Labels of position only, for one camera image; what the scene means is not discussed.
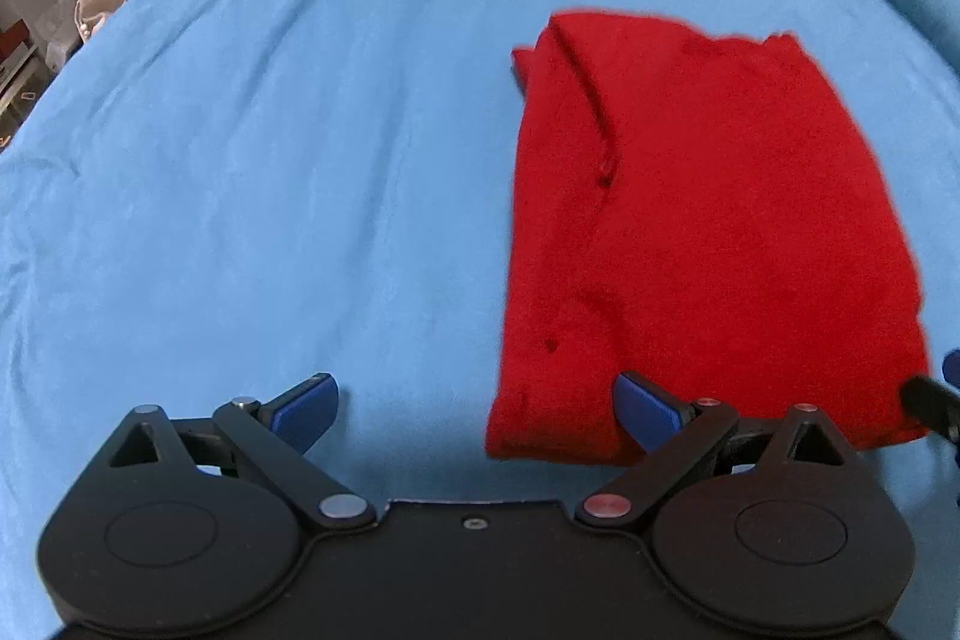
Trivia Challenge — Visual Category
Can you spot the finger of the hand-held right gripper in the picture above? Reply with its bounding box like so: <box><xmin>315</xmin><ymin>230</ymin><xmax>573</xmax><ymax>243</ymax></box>
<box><xmin>898</xmin><ymin>347</ymin><xmax>960</xmax><ymax>442</ymax></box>

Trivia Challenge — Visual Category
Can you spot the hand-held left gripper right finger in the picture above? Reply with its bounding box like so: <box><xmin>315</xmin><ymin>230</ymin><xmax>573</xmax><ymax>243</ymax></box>
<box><xmin>574</xmin><ymin>371</ymin><xmax>862</xmax><ymax>530</ymax></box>

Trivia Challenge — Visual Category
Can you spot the red knit sweater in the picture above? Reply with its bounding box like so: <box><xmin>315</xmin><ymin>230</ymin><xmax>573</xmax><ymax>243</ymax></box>
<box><xmin>484</xmin><ymin>8</ymin><xmax>932</xmax><ymax>465</ymax></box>

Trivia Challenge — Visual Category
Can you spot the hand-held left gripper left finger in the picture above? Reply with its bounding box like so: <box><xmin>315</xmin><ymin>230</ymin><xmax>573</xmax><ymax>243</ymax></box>
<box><xmin>105</xmin><ymin>372</ymin><xmax>377</xmax><ymax>531</ymax></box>

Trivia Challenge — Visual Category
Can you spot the beige cloth bag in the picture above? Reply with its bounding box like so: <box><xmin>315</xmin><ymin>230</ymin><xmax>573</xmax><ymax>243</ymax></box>
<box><xmin>73</xmin><ymin>0</ymin><xmax>130</xmax><ymax>43</ymax></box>

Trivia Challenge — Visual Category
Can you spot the blue bed sheet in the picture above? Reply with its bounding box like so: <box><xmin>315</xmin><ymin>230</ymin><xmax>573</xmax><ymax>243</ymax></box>
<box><xmin>0</xmin><ymin>0</ymin><xmax>960</xmax><ymax>640</ymax></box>

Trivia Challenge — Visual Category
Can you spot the clear plastic bag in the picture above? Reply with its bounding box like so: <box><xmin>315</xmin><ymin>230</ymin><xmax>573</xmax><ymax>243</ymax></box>
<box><xmin>34</xmin><ymin>0</ymin><xmax>82</xmax><ymax>75</ymax></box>

